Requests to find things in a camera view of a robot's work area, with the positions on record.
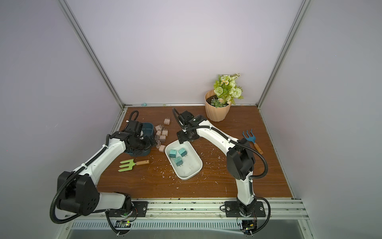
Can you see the dark teal storage tray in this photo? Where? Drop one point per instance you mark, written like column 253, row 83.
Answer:
column 138, row 129

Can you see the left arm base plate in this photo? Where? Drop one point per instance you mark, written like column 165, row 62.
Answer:
column 136, row 209

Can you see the brown plug cluster right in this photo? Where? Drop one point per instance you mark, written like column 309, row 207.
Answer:
column 164, row 132

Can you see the brown plug far single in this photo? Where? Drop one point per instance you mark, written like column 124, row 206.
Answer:
column 167, row 121

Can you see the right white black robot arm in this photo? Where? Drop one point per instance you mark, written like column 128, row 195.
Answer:
column 242, row 162

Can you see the green garden fork wooden handle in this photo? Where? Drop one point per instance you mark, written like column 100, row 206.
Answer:
column 128, row 165

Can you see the teal plug lone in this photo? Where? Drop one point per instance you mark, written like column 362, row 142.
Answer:
column 182, row 152

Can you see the brown plug cluster middle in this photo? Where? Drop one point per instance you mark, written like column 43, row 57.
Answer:
column 162, row 138

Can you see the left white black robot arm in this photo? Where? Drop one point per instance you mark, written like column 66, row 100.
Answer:
column 77, row 194

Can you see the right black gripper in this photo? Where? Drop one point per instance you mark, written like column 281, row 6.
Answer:
column 187, row 135

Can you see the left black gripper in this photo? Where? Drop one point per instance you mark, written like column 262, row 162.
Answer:
column 148, row 143

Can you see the blue garden fork wooden handle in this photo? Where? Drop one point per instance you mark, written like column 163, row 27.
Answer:
column 249, row 136

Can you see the brown plug cluster top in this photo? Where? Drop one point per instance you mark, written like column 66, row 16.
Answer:
column 159, row 127

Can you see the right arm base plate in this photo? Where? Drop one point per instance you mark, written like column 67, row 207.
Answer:
column 237, row 209

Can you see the brown plug cluster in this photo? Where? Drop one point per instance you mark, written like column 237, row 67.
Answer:
column 164, row 132
column 162, row 138
column 159, row 127

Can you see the brown plug near front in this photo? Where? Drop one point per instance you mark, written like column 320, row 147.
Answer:
column 162, row 148

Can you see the white oval storage tray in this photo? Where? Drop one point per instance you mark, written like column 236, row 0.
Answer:
column 192, row 163

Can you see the green artificial flower plant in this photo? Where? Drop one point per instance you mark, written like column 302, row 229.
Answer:
column 226, row 91

